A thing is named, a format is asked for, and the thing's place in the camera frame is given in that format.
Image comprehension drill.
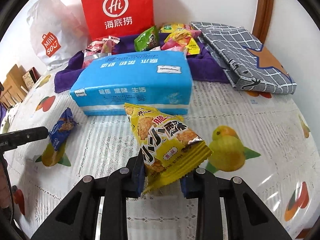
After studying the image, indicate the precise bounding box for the grey checked fabric pouch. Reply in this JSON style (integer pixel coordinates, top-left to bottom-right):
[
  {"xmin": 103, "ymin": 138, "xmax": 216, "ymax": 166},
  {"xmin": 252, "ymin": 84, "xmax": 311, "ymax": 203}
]
[{"xmin": 190, "ymin": 22, "xmax": 297, "ymax": 94}]

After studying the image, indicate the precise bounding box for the brown wooden door frame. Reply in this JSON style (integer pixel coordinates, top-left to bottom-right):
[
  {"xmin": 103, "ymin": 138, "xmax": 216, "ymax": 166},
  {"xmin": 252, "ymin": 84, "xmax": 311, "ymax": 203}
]
[{"xmin": 252, "ymin": 0, "xmax": 274, "ymax": 44}]

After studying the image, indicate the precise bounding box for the wooden stool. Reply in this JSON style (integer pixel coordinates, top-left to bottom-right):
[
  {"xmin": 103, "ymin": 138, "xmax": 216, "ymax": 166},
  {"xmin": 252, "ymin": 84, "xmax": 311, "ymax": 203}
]
[{"xmin": 1, "ymin": 64, "xmax": 28, "ymax": 109}]

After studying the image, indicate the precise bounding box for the left hand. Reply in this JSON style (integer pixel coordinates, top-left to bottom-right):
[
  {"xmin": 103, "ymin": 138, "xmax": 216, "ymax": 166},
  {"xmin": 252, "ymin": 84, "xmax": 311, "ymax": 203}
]
[{"xmin": 0, "ymin": 164, "xmax": 11, "ymax": 209}]

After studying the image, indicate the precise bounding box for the dark blue snack packet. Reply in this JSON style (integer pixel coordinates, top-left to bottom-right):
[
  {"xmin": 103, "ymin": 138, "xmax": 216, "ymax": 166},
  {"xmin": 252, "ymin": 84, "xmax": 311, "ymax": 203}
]
[{"xmin": 49, "ymin": 107, "xmax": 77, "ymax": 151}]

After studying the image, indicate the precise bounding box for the pink yellow snack packet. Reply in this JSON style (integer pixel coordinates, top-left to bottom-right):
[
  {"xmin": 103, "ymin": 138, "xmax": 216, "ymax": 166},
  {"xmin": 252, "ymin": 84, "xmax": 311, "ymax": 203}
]
[{"xmin": 161, "ymin": 29, "xmax": 201, "ymax": 55}]

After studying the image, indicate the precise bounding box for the yellow snack bag at back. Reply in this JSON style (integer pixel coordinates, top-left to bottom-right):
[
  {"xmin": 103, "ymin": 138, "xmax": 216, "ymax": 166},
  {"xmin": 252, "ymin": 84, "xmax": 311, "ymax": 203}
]
[{"xmin": 159, "ymin": 23, "xmax": 192, "ymax": 34}]

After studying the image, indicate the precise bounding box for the pink silver candy packet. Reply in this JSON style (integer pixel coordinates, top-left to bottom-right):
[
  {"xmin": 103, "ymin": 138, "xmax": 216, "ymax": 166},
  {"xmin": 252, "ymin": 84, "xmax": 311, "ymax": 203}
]
[{"xmin": 82, "ymin": 35, "xmax": 120, "ymax": 69}]

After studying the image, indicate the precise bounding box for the red snack packet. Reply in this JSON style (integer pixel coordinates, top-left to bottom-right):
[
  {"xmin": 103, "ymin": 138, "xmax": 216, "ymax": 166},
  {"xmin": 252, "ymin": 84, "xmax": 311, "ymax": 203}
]
[{"xmin": 85, "ymin": 40, "xmax": 105, "ymax": 53}]

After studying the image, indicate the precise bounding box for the green snack packet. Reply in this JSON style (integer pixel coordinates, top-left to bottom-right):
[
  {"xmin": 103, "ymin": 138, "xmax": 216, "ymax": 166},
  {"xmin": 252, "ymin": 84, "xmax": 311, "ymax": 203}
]
[{"xmin": 134, "ymin": 25, "xmax": 160, "ymax": 51}]

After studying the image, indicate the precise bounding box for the yellow cracker snack packet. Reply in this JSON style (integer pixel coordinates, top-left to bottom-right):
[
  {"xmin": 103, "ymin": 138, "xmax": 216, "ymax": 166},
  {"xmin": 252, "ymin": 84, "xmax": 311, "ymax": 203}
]
[{"xmin": 124, "ymin": 103, "xmax": 212, "ymax": 193}]

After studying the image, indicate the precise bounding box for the purple towel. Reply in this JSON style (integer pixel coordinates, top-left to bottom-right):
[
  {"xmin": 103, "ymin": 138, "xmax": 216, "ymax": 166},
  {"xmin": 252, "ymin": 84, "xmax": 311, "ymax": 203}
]
[{"xmin": 54, "ymin": 35, "xmax": 230, "ymax": 93}]

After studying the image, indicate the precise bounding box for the white plastic shopping bag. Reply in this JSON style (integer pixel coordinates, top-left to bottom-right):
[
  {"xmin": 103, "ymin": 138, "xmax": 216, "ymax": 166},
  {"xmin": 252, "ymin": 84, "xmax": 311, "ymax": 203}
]
[{"xmin": 27, "ymin": 0, "xmax": 89, "ymax": 70}]

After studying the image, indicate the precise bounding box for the red paper bag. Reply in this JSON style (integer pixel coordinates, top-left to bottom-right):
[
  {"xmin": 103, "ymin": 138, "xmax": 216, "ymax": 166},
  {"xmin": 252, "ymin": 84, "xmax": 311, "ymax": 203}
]
[{"xmin": 81, "ymin": 0, "xmax": 155, "ymax": 40}]

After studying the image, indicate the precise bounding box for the blue tissue pack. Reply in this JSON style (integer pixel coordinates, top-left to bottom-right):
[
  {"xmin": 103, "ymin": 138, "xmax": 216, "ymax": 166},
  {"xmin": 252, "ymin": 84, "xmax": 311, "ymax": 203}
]
[{"xmin": 70, "ymin": 50, "xmax": 193, "ymax": 115}]

